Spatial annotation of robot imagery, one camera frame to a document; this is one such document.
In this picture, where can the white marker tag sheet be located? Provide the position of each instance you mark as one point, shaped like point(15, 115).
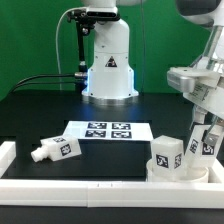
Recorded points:
point(109, 130)

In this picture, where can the white U-shaped frame fence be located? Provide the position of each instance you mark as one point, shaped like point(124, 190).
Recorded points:
point(108, 194)

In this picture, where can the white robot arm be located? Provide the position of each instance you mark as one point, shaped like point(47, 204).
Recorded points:
point(110, 78)

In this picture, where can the white round stool seat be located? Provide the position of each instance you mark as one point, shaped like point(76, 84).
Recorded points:
point(189, 175)

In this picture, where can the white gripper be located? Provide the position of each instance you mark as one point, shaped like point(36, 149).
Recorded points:
point(203, 85)

